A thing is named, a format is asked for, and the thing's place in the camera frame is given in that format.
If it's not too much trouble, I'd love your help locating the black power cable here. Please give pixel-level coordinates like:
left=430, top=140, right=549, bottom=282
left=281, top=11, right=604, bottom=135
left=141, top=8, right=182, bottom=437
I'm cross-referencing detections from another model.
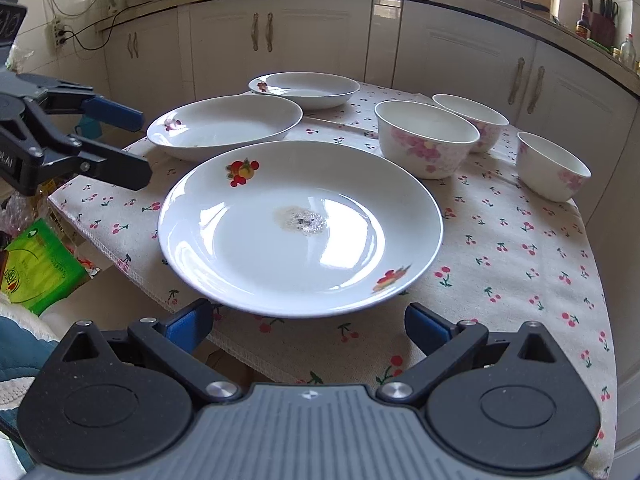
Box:
left=62, top=0, right=161, bottom=52

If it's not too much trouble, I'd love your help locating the medium pink-flower white bowl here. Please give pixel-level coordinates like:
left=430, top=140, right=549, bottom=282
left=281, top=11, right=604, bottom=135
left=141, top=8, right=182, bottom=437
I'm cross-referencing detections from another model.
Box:
left=432, top=93, right=510, bottom=155

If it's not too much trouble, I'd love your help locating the green snack packet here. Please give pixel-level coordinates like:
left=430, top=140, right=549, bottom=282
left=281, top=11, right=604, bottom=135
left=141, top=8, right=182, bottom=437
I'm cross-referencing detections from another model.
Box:
left=0, top=217, right=89, bottom=317

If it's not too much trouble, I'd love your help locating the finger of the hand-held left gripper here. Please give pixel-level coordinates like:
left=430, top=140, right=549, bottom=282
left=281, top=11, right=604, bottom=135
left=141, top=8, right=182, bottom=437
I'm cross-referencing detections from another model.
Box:
left=37, top=80, right=146, bottom=133
left=34, top=131, right=153, bottom=192

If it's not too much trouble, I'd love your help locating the dark sauce bottle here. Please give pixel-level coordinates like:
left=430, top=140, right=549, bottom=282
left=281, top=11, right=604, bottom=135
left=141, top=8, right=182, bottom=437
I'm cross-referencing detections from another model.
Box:
left=575, top=2, right=591, bottom=41

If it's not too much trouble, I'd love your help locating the cherry-print tablecloth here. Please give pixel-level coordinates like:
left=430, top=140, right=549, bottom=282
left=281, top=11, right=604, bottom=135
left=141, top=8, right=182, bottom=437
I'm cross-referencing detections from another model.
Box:
left=47, top=80, right=618, bottom=480

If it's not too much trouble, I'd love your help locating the small oval white plate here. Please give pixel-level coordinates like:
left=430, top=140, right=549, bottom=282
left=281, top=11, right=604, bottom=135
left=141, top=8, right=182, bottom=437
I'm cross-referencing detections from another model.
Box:
left=248, top=72, right=361, bottom=111

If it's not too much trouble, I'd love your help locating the teal plastic object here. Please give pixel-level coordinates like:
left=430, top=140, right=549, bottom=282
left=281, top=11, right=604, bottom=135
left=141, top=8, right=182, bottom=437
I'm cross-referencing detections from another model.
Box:
left=76, top=115, right=104, bottom=139

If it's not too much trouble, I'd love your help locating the clear plastic bottle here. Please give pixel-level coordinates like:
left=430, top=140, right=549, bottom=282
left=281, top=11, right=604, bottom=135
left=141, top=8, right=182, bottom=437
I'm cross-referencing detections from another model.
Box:
left=619, top=34, right=637, bottom=69

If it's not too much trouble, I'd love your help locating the large oval white plate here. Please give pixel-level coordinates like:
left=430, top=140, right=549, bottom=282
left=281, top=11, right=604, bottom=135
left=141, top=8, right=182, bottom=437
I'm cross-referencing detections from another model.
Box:
left=146, top=94, right=304, bottom=163

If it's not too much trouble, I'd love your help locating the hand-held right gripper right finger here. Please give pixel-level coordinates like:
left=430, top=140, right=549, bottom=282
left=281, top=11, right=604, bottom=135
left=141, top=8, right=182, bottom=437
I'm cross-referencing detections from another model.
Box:
left=377, top=302, right=571, bottom=408

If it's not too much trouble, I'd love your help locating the small pink-flower white bowl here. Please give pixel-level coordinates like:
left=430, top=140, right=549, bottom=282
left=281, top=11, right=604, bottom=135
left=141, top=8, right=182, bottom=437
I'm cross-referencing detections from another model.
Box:
left=516, top=131, right=592, bottom=204

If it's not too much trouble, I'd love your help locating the white cabinet door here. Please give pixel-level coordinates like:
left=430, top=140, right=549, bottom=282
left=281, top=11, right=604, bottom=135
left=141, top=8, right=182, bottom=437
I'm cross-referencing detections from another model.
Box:
left=392, top=0, right=537, bottom=111
left=522, top=42, right=640, bottom=211
left=189, top=0, right=265, bottom=106
left=262, top=0, right=374, bottom=83
left=106, top=10, right=181, bottom=121

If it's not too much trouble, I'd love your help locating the blue quilted cloth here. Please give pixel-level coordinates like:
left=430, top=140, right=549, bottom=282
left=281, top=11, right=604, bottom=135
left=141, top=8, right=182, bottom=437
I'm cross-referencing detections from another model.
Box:
left=0, top=312, right=62, bottom=413

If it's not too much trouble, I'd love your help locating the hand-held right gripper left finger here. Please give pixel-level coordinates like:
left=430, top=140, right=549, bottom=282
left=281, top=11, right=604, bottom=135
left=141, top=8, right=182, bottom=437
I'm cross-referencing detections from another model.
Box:
left=47, top=299, right=246, bottom=409

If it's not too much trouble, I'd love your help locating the large pink-flower white bowl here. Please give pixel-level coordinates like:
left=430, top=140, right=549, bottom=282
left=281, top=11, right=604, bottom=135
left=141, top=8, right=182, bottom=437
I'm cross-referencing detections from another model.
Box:
left=374, top=100, right=481, bottom=180

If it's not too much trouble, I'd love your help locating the dark red knife block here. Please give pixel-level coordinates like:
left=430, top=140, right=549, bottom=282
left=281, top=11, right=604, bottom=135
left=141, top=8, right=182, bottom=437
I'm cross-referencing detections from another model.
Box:
left=585, top=0, right=619, bottom=50

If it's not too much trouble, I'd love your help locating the large round fruit-print plate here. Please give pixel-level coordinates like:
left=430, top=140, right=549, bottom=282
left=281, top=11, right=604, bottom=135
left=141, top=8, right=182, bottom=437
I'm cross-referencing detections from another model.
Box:
left=157, top=140, right=444, bottom=319

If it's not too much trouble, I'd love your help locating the narrow white cabinet panel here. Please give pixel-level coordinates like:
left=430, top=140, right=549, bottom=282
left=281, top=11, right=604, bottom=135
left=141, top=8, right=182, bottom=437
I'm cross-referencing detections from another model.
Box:
left=371, top=0, right=405, bottom=87

